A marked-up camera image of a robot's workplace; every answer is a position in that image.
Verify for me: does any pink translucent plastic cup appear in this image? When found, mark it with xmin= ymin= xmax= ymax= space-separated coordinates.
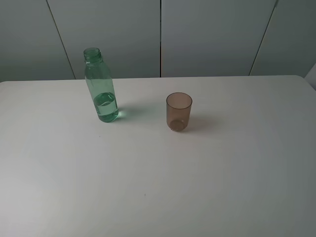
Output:
xmin=166 ymin=92 xmax=193 ymax=132

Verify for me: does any green transparent plastic bottle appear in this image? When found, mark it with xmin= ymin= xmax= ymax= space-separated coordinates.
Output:
xmin=83 ymin=47 xmax=119 ymax=123

